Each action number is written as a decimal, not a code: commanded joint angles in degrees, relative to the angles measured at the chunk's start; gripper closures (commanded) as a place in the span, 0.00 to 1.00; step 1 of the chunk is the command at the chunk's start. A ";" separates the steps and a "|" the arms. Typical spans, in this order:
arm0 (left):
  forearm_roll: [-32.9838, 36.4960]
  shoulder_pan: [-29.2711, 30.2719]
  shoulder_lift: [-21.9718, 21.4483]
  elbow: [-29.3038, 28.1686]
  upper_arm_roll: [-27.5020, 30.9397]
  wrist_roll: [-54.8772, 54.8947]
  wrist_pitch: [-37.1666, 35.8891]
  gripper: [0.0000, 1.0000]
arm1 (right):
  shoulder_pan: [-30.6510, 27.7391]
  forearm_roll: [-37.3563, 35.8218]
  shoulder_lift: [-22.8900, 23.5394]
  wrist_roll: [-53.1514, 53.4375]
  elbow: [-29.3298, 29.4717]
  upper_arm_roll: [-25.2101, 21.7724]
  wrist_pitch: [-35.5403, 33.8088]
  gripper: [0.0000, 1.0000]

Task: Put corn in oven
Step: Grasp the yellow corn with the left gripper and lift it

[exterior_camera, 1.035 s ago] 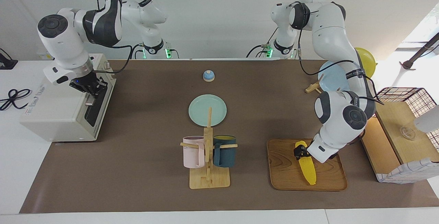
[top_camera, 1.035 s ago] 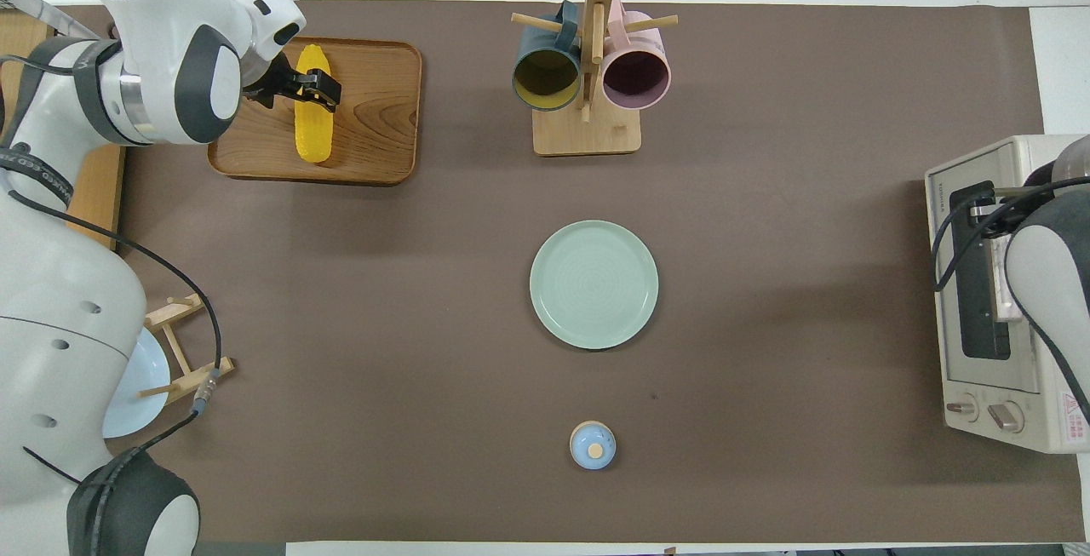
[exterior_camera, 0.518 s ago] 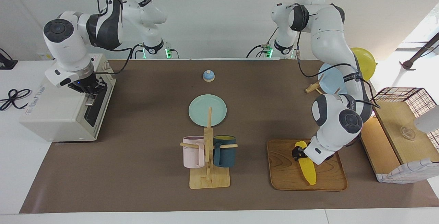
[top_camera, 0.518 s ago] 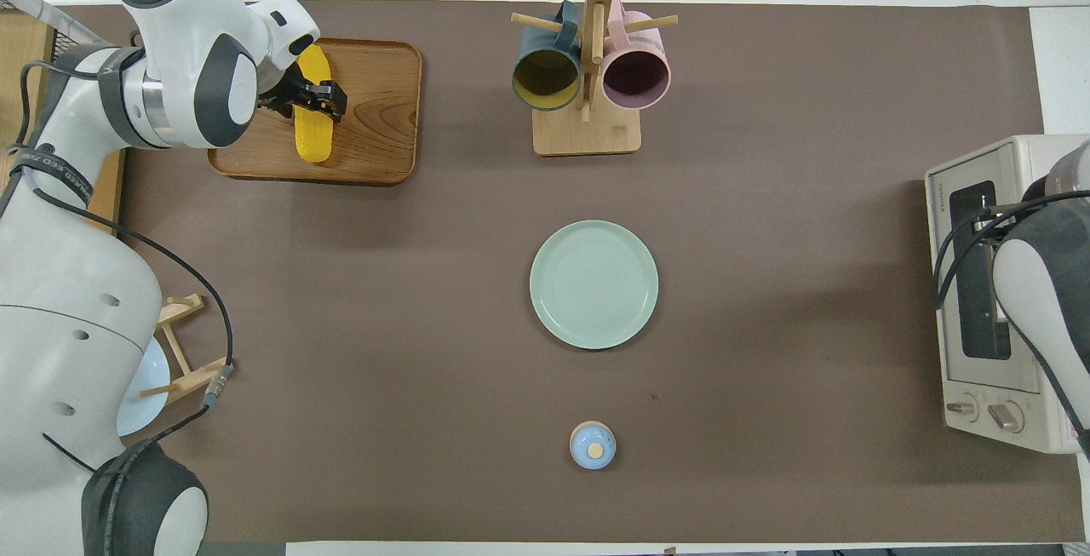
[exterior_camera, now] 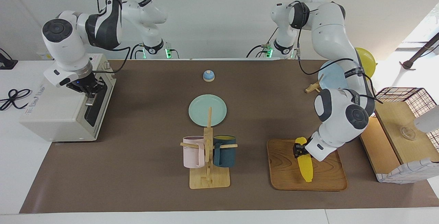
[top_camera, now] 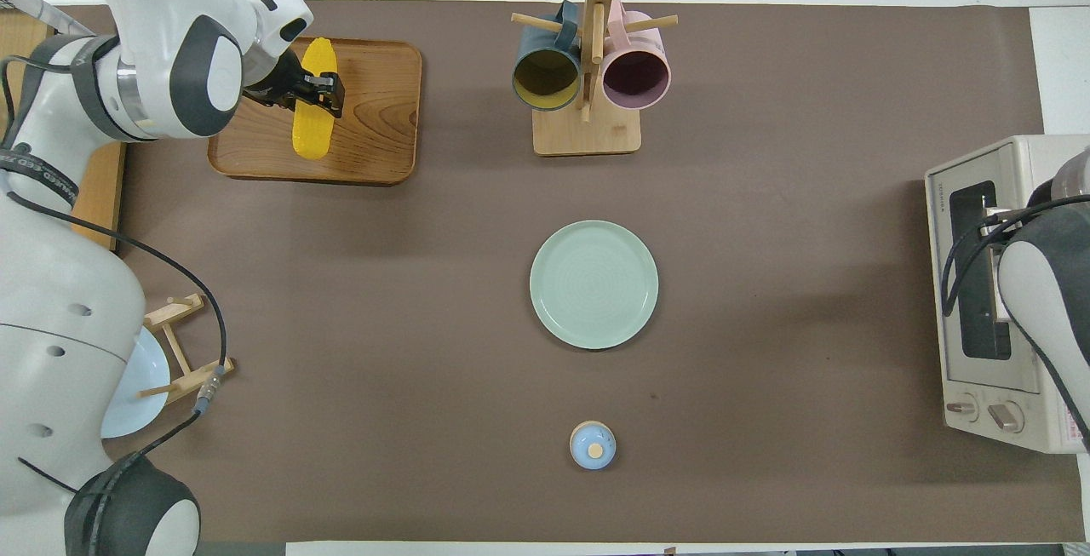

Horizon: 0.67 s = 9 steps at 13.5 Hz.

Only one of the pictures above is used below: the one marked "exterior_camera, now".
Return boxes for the light green plate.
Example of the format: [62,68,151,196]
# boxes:
[188,94,228,127]

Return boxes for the wooden tray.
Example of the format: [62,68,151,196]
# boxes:
[266,138,348,192]

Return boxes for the wooden storage box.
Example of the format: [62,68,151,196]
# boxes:
[359,100,439,185]

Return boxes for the small glass dish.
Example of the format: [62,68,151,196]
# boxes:
[399,127,417,141]

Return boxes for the yellow corn cob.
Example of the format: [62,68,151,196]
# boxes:
[295,137,314,183]

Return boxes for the pink mug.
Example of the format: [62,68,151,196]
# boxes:
[182,135,206,169]

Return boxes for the yellow plate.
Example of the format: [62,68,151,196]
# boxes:
[354,47,377,79]

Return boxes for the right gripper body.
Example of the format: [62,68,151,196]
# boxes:
[67,73,104,95]

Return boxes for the black stand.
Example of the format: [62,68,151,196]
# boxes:
[399,32,439,71]
[0,48,19,70]

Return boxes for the dark blue mug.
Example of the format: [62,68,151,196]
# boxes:
[212,135,237,168]

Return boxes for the black cable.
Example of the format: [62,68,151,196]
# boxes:
[130,43,146,60]
[0,88,33,111]
[296,0,359,76]
[246,27,279,59]
[92,46,133,74]

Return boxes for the white rounded object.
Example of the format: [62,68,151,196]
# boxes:
[413,105,439,134]

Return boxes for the white toaster oven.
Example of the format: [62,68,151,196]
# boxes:
[19,53,117,142]

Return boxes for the black wire basket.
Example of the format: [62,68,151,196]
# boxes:
[374,87,438,127]

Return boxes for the wooden mug stand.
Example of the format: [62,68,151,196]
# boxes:
[180,106,238,189]

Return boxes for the light blue plate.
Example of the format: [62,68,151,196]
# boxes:
[317,60,349,91]

